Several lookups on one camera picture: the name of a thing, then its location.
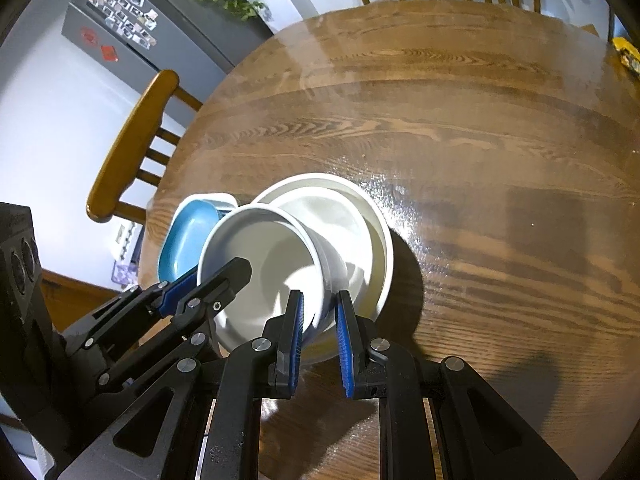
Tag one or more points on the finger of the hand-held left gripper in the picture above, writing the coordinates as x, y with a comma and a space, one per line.
225, 280
175, 292

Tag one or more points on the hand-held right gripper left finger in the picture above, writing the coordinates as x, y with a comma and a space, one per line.
297, 335

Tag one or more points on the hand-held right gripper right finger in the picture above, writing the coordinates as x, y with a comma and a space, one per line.
344, 350

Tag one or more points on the white ceramic pot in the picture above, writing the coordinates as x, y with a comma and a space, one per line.
260, 260

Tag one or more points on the large white bowl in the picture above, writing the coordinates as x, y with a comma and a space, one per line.
384, 270

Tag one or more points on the red fridge decal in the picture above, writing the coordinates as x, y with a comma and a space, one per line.
89, 35
110, 53

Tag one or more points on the dark grey refrigerator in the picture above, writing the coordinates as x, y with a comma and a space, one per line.
190, 25

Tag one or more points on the cluster of fridge photo magnets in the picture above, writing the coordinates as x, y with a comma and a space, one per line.
125, 10

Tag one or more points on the yellow snack packet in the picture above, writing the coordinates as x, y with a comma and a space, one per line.
627, 55

